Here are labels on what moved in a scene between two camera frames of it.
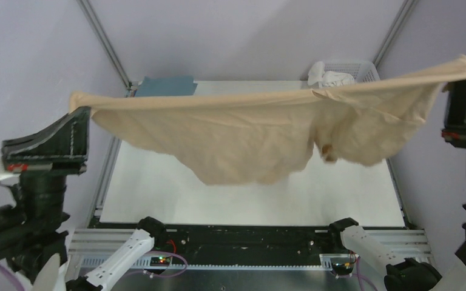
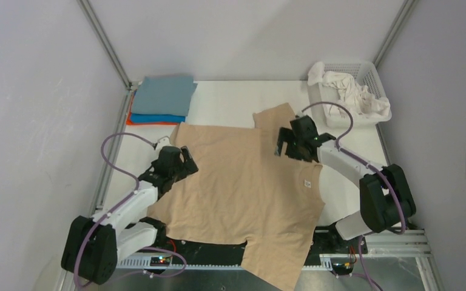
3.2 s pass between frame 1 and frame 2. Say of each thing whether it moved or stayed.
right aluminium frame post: stayed
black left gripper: moved
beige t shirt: moved
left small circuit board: stayed
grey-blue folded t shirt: stayed
